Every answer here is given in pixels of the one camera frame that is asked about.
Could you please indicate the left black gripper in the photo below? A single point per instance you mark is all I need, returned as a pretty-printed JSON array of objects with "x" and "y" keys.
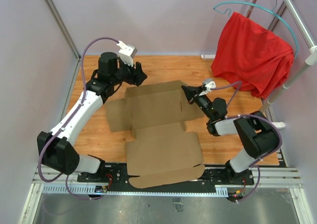
[{"x": 137, "y": 76}]

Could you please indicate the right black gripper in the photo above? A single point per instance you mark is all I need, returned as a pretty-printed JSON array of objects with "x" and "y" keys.
[{"x": 190, "y": 92}]

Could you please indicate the brown cardboard box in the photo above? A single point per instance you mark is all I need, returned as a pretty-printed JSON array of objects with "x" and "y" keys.
[{"x": 162, "y": 151}]

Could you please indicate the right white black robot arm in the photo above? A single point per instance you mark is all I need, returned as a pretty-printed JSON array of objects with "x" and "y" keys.
[{"x": 259, "y": 137}]

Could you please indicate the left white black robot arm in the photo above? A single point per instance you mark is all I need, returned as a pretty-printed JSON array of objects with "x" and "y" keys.
[{"x": 56, "y": 148}]

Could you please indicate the red cloth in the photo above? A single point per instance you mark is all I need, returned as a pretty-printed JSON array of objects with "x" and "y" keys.
[{"x": 249, "y": 53}]

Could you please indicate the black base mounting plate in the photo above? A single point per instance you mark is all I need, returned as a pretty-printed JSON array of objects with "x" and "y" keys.
[{"x": 117, "y": 179}]

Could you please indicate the white metal clothes rack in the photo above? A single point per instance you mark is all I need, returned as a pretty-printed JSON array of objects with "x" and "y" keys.
[{"x": 310, "y": 61}]

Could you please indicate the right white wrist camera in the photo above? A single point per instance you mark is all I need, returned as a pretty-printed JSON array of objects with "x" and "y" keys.
[{"x": 207, "y": 86}]

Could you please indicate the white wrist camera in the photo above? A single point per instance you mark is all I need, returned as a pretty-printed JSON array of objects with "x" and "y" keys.
[
  {"x": 207, "y": 86},
  {"x": 126, "y": 53}
]

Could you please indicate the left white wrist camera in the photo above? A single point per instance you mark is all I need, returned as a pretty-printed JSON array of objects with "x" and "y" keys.
[{"x": 126, "y": 53}]

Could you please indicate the aluminium frame rail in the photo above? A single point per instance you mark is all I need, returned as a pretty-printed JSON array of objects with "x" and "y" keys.
[{"x": 269, "y": 178}]

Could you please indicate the aluminium corner post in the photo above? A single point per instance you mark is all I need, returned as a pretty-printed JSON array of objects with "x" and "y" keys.
[{"x": 56, "y": 16}]

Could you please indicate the grey slotted cable duct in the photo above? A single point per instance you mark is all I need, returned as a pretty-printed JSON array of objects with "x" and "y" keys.
[{"x": 80, "y": 189}]

